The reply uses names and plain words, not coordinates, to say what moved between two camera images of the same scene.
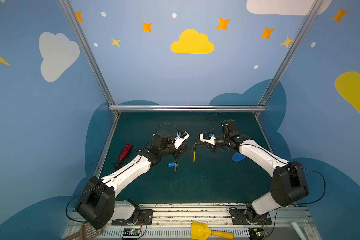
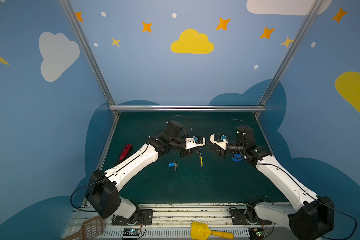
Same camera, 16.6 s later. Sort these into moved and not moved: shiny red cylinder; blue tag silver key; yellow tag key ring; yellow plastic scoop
Moved: yellow tag key ring
Not moved: yellow plastic scoop; shiny red cylinder; blue tag silver key
